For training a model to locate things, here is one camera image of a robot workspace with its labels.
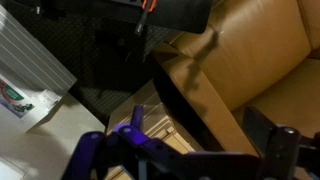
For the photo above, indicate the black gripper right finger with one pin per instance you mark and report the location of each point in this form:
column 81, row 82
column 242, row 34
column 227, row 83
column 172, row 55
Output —
column 283, row 150

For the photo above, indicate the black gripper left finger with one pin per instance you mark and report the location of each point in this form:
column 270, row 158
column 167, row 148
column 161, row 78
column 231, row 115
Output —
column 133, row 140

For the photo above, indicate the tan leather sofa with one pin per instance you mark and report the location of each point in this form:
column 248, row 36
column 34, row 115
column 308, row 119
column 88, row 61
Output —
column 253, row 50

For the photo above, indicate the black orange clamp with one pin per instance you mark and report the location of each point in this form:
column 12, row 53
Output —
column 145, row 16

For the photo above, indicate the printed photo leaflet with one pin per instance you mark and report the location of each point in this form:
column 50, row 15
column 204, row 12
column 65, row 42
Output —
column 11, row 98

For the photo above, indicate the white finned radiator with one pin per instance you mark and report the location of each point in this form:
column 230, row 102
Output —
column 33, row 50

